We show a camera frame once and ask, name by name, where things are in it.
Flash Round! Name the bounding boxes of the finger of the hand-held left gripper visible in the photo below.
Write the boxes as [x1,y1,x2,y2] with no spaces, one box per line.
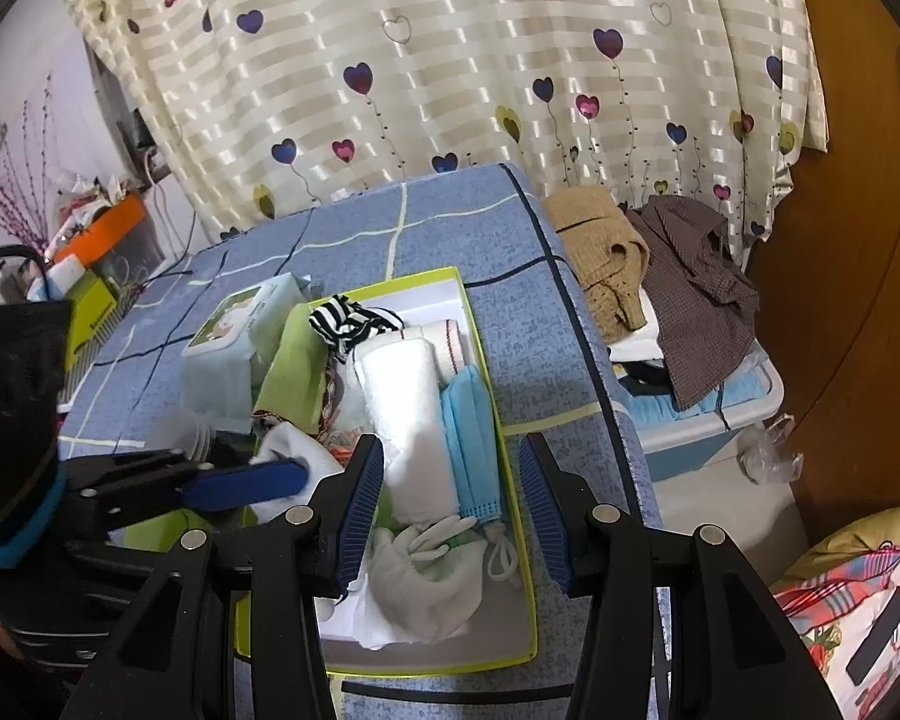
[81,456,310,535]
[66,430,257,490]

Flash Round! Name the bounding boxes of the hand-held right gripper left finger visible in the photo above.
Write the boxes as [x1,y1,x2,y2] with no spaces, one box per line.
[60,433,386,720]

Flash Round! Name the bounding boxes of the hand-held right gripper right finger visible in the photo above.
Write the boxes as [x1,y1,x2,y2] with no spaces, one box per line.
[520,433,845,720]

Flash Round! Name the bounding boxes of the white sock grey sole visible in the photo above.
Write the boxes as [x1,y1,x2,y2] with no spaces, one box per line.
[360,516,490,650]

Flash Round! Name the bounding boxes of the white towel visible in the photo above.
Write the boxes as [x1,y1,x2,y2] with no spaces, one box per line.
[355,336,460,527]

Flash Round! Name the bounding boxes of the blue face mask stack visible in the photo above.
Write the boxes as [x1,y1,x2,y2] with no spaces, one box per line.
[439,364,520,584]

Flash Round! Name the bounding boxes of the green rabbit towel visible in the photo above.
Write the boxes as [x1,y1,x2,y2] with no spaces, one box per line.
[251,302,350,437]

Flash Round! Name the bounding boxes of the beige cloth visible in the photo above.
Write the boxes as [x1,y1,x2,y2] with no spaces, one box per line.
[412,317,475,377]

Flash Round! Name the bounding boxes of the black white striped sock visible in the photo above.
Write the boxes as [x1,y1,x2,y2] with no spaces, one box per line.
[307,296,406,355]

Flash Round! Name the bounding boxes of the green white cardboard box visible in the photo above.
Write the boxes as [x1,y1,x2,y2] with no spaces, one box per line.
[232,266,539,677]

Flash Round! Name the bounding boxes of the clear round plastic container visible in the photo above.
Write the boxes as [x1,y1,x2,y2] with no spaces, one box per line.
[144,406,222,460]

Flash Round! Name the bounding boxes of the green plastic container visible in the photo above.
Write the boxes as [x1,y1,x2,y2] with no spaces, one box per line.
[109,506,260,552]

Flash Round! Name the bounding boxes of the yellow-green cardboard box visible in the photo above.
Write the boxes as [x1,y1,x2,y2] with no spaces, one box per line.
[64,270,121,350]

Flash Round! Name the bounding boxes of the white blue carton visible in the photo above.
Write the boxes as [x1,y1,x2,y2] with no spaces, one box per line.
[26,259,87,301]

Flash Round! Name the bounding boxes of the blue wet wipes pack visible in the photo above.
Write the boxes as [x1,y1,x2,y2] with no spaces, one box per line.
[180,274,314,425]

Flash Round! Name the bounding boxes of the blue storage bin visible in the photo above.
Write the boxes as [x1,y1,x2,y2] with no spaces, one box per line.
[607,345,786,482]

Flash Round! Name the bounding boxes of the clear plastic storage bin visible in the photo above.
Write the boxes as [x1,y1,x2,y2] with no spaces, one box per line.
[94,221,166,282]

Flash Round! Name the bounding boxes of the orange box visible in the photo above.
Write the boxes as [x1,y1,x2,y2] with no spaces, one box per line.
[49,193,147,263]

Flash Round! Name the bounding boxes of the pink decorative branches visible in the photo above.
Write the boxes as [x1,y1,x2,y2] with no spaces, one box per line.
[0,94,53,256]

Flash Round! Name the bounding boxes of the pile of plastic packets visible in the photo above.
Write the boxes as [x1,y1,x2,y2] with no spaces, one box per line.
[49,169,132,226]

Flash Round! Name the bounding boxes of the clear plastic bag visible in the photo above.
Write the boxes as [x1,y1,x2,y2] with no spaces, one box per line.
[741,414,805,486]

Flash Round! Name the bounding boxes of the brown checked shirt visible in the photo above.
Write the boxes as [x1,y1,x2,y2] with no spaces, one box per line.
[626,193,762,412]

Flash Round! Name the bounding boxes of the blue plaid bed sheet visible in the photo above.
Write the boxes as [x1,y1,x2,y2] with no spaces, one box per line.
[56,161,672,720]

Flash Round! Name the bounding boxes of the tan knit sweater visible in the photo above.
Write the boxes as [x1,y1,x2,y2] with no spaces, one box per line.
[542,186,652,344]

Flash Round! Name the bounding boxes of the black power adapter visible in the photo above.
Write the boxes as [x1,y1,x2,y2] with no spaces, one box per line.
[131,109,158,158]

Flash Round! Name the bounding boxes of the plaid floral quilt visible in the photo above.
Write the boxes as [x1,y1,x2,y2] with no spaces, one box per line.
[769,544,900,720]

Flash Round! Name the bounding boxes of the yellow pillow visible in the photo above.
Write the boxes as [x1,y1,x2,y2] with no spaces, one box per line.
[776,499,900,586]

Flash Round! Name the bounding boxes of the wooden wardrobe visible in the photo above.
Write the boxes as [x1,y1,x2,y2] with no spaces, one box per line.
[742,0,900,563]

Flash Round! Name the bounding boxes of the cream heart print curtain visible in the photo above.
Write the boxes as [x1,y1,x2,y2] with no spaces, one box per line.
[56,0,830,241]

